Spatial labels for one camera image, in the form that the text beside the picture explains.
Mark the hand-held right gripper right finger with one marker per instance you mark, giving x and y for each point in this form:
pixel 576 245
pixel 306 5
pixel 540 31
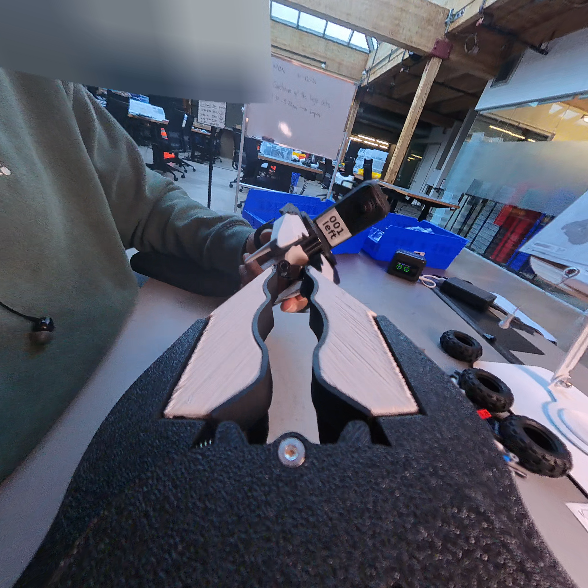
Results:
pixel 367 367

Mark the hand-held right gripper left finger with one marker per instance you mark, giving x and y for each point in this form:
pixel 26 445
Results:
pixel 216 367

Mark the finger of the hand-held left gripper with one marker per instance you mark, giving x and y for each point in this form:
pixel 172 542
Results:
pixel 320 264
pixel 289 230

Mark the pile of small building bricks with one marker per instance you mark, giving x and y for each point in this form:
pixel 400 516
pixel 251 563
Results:
pixel 485 413

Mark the instruction booklet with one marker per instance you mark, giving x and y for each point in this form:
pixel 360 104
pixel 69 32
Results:
pixel 565 234

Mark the person's left forearm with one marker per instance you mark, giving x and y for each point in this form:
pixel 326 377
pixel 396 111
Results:
pixel 184 220

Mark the grey desk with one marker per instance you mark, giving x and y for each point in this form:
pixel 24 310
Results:
pixel 184 331

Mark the person's left hand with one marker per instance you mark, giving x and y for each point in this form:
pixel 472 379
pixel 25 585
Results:
pixel 292 303

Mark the wooden background table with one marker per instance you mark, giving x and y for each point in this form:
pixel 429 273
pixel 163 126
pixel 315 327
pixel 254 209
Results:
pixel 418 195

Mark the black device with green display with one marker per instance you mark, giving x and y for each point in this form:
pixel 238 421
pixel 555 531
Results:
pixel 406 266

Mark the black toy tyre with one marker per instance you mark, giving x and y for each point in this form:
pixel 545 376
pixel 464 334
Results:
pixel 460 345
pixel 485 390
pixel 535 446

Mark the whiteboard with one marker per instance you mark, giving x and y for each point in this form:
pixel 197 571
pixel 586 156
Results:
pixel 303 110

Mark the black power adapter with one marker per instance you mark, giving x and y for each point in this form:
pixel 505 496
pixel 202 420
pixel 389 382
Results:
pixel 467 294

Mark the black office chair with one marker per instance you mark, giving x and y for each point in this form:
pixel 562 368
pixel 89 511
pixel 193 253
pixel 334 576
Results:
pixel 170 152

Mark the white paper sheet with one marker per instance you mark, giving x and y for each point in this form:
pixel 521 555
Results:
pixel 524 317

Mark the black earphone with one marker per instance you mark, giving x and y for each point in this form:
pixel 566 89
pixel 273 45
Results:
pixel 41 331

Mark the person's torso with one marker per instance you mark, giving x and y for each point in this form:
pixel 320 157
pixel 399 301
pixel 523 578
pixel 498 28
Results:
pixel 55 276

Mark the white book stand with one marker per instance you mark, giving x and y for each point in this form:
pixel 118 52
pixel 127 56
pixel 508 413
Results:
pixel 560 404

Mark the clear sticker sheet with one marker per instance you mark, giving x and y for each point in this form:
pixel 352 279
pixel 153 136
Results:
pixel 579 516

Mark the wooden post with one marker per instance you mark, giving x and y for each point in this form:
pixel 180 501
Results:
pixel 412 119

